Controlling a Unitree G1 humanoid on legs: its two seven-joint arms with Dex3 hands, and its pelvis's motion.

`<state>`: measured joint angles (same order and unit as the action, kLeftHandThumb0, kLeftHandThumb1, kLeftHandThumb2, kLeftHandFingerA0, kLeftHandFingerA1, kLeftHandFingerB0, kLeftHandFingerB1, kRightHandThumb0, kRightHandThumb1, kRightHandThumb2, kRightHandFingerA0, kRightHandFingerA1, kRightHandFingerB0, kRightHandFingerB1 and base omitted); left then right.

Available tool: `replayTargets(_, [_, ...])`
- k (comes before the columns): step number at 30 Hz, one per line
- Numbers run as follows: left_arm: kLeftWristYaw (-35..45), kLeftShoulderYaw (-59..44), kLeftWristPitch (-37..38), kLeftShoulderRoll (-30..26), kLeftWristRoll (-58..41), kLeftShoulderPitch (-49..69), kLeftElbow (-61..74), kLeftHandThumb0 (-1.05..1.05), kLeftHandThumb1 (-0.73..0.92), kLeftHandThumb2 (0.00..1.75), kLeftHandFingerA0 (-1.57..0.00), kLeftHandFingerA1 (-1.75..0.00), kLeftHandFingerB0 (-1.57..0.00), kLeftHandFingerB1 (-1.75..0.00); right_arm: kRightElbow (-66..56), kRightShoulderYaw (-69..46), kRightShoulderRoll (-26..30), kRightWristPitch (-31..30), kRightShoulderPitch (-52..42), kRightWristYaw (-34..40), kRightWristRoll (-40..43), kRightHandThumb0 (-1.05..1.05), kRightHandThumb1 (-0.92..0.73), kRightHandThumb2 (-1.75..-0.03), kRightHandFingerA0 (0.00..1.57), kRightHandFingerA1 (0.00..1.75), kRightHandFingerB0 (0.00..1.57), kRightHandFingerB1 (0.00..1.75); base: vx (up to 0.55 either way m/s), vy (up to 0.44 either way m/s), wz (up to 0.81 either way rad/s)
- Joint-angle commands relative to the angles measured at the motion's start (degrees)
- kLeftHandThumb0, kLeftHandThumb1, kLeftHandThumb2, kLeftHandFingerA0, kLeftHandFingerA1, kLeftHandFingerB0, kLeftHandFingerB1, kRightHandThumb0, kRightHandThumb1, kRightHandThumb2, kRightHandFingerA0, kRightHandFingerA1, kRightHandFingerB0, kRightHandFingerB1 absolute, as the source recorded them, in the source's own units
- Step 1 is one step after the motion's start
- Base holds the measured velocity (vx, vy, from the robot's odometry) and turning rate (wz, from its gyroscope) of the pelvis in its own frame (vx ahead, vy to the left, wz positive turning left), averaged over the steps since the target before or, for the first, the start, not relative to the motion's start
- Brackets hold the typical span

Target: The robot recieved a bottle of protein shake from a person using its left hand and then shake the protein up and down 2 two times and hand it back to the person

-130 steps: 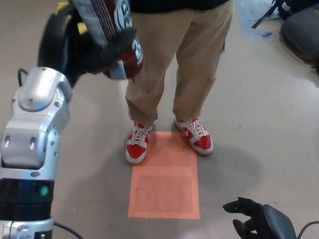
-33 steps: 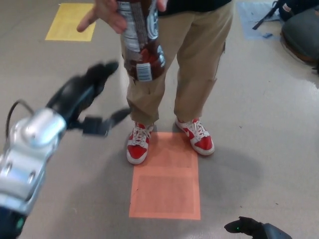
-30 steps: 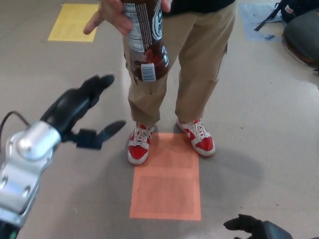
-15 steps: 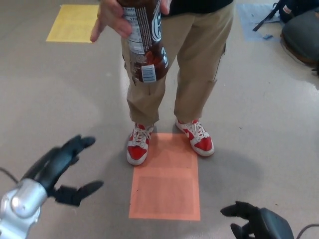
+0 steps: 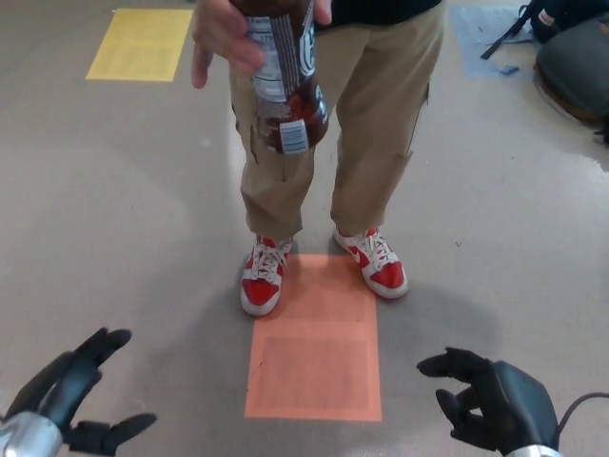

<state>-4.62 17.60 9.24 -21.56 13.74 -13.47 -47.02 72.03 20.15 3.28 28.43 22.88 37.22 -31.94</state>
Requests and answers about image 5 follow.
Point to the person's right hand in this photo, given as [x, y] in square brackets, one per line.
[219, 33]

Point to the robot left black Dex3 hand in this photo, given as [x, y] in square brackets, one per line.
[62, 385]

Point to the robot right black Dex3 hand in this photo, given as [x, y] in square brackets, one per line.
[504, 400]

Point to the brown protein shake bottle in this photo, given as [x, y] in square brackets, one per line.
[285, 85]

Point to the robot right silver arm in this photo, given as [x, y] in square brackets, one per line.
[533, 451]

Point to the person's left red white sneaker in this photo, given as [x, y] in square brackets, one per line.
[383, 278]

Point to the person's red white sneaker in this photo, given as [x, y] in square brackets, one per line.
[261, 290]
[383, 278]

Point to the person's right red white sneaker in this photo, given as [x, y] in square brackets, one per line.
[261, 290]

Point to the yellow paper sheet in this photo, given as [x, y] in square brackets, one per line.
[140, 45]

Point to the khaki cargo trousers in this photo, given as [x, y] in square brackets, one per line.
[371, 119]

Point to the orange paper sheet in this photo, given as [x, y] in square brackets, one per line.
[314, 371]

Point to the blue paper sheet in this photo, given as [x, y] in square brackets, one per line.
[476, 40]

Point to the small blue tape piece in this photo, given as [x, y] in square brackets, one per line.
[508, 71]

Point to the grey round cushion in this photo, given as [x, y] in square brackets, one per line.
[575, 73]

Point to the dark blue backpack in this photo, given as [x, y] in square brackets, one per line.
[566, 14]

